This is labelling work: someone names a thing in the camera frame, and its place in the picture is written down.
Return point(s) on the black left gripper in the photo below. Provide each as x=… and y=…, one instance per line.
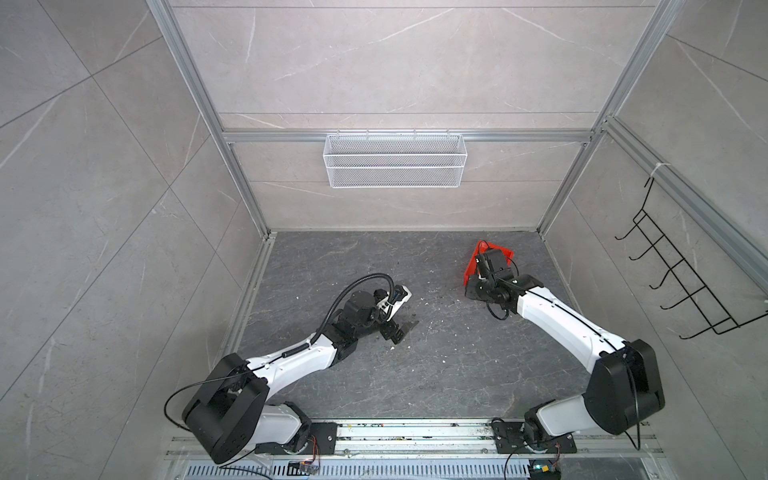
x=392, y=330

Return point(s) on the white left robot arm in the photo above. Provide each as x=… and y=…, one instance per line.
x=231, y=410

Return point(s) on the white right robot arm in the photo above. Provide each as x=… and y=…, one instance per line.
x=624, y=387

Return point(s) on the red plastic bin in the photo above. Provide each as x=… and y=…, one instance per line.
x=470, y=274

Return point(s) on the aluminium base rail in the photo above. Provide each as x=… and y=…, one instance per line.
x=447, y=448

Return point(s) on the white wire mesh basket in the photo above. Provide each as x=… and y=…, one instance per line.
x=357, y=161

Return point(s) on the black wire hook rack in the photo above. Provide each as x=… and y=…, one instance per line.
x=680, y=271

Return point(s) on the aluminium corner frame post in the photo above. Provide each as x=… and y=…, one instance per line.
x=660, y=22

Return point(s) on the aluminium left frame post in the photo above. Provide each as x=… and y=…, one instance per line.
x=172, y=34

